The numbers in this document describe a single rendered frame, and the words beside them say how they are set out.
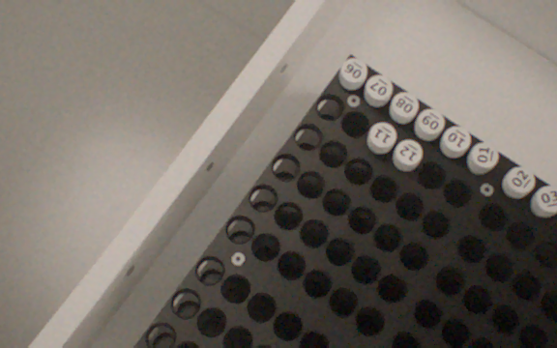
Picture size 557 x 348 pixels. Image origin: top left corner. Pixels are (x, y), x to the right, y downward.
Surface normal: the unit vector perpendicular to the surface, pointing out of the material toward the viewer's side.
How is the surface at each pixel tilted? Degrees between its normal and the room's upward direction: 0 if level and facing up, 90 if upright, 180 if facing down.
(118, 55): 0
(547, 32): 90
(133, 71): 0
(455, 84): 0
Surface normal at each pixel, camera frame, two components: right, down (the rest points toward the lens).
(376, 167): 0.04, -0.25
